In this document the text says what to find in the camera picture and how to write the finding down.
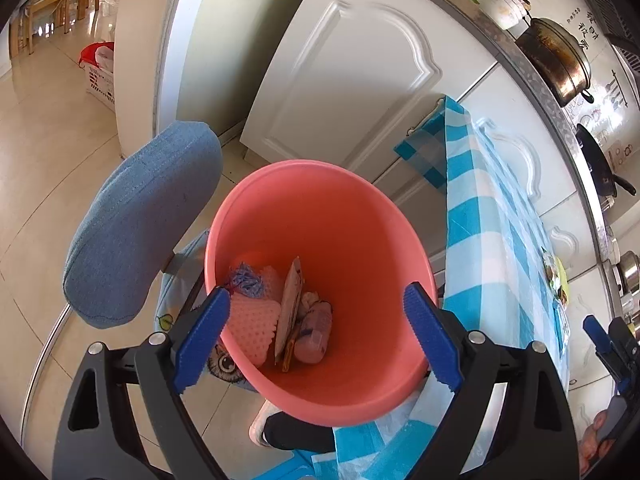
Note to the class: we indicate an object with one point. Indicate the blue checkered tablecloth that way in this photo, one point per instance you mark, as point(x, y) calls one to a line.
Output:
point(495, 282)

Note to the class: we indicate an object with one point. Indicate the red plastic trash bucket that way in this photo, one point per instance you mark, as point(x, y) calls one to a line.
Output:
point(358, 252)

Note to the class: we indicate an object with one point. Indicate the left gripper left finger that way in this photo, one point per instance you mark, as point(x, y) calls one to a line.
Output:
point(98, 437)

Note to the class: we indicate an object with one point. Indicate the large brown cooking pot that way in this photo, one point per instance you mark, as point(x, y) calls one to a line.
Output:
point(558, 59)

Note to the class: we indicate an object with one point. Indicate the white paper packaging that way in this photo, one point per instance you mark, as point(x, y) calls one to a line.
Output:
point(293, 288)

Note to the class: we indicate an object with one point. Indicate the green white snack packet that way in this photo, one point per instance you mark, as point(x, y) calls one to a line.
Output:
point(549, 269)

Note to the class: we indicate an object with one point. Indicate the yellow green sponge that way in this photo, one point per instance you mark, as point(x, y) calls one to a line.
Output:
point(563, 293)

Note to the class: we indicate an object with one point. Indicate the black frying pan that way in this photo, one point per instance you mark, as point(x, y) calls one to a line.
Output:
point(604, 179)

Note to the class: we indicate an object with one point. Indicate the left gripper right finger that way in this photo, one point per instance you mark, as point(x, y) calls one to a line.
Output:
point(509, 417)

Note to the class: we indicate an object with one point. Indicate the blue fabric chair back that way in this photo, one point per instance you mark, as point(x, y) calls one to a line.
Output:
point(135, 221)

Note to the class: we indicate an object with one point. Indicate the steel kettle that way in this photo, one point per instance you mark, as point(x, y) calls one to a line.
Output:
point(628, 272)

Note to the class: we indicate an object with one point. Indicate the white blue plastic bottle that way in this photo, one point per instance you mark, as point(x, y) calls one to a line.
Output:
point(314, 333)

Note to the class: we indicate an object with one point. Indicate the white cabinet door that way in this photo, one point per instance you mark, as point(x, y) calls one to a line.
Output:
point(351, 77)

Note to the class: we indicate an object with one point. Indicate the operator hand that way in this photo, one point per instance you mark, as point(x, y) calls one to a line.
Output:
point(594, 446)

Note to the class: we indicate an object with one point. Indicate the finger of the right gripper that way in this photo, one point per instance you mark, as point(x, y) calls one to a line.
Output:
point(597, 334)

